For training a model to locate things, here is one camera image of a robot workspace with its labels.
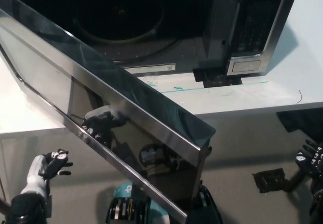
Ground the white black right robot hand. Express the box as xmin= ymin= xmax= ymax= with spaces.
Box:
xmin=294 ymin=139 xmax=323 ymax=180

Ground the black ribbed robot torso block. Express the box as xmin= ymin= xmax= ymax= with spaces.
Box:
xmin=105 ymin=196 xmax=152 ymax=224
xmin=186 ymin=180 xmax=224 ymax=224

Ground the black square floor plate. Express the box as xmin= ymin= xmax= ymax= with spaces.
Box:
xmin=46 ymin=195 xmax=53 ymax=218
xmin=252 ymin=167 xmax=286 ymax=194

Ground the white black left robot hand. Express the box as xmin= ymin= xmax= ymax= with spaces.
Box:
xmin=20 ymin=148 xmax=74 ymax=200

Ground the black floor mat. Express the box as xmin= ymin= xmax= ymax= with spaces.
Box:
xmin=276 ymin=109 xmax=323 ymax=144

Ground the teal tape line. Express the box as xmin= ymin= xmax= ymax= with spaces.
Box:
xmin=147 ymin=81 xmax=270 ymax=94

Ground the silver microwave door release button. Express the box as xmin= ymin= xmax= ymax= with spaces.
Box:
xmin=231 ymin=60 xmax=262 ymax=74

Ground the glass microwave turntable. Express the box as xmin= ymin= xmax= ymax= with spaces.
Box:
xmin=72 ymin=0 xmax=178 ymax=59

